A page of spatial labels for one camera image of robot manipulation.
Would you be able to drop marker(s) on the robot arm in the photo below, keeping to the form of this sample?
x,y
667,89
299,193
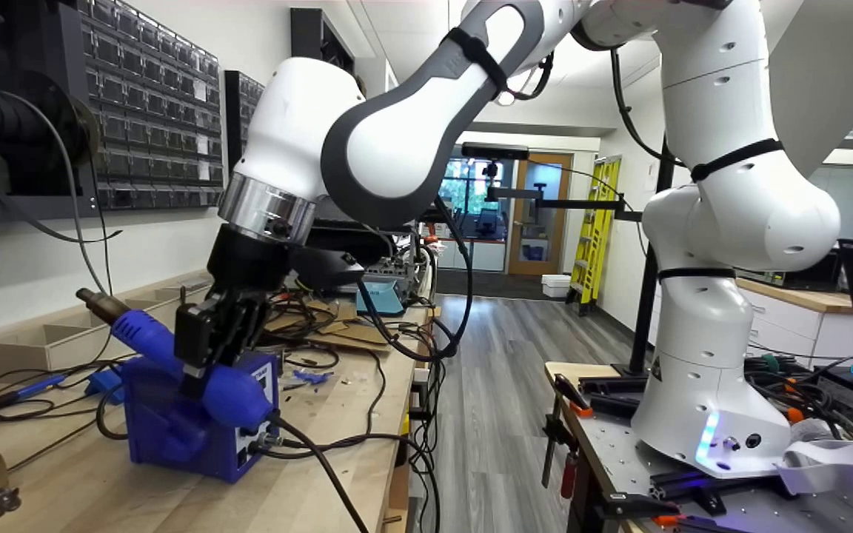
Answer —
x,y
723,222

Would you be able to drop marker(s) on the white cloth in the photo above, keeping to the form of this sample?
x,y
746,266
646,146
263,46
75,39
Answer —
x,y
841,463

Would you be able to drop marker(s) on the camera on mount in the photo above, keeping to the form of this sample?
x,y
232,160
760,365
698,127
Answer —
x,y
497,151

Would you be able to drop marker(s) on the wooden door with window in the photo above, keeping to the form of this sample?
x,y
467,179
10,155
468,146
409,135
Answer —
x,y
523,222

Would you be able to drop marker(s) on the yellow ladder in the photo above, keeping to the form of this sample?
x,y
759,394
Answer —
x,y
595,229

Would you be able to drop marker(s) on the blue soldering station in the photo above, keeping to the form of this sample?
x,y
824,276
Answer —
x,y
167,437

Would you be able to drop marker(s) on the small blue plastic holder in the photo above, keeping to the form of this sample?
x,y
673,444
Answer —
x,y
104,385

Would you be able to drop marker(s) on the teal bench device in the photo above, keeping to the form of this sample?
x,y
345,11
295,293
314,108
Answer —
x,y
378,297

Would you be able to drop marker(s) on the wooden compartment tray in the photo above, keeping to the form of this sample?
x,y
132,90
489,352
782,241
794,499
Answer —
x,y
49,337

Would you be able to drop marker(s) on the black wall cabinet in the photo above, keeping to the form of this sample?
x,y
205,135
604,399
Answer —
x,y
319,41

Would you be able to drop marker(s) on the small wall parts drawer cabinet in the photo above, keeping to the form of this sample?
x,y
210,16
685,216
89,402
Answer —
x,y
238,118

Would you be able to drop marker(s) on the blue soldering iron handpiece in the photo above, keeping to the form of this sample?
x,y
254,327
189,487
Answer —
x,y
230,396

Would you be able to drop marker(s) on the white cabinet with wooden top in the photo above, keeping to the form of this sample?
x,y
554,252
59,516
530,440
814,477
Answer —
x,y
797,322

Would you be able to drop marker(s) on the window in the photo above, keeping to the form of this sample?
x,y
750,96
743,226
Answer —
x,y
463,189

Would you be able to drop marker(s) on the white bin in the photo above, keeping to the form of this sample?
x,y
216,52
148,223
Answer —
x,y
556,286

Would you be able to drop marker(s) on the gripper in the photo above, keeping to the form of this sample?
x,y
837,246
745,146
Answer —
x,y
249,263

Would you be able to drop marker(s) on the large wall parts drawer cabinet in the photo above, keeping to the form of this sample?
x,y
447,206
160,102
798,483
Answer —
x,y
152,111

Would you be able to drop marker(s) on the pile of cardboard pieces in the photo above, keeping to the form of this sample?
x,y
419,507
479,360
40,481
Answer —
x,y
352,333

